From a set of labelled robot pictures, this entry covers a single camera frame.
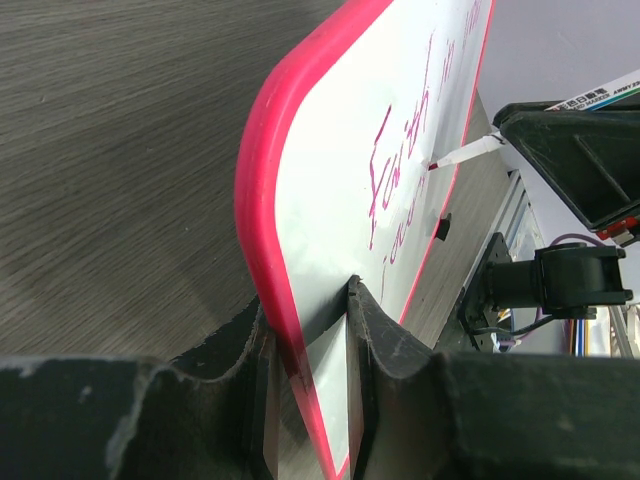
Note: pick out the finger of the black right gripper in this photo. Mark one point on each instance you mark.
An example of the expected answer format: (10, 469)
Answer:
(590, 159)

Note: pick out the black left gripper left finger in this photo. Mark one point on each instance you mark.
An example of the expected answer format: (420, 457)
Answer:
(210, 413)

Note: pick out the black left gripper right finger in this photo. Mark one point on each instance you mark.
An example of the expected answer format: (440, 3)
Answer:
(414, 413)

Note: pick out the purple capped marker pen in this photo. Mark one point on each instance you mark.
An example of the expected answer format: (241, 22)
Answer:
(594, 99)

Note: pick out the pink framed whiteboard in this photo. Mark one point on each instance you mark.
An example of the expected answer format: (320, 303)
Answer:
(332, 181)

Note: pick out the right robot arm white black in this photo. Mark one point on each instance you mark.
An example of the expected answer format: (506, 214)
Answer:
(565, 281)

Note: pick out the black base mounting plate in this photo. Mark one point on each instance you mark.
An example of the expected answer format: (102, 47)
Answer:
(474, 307)

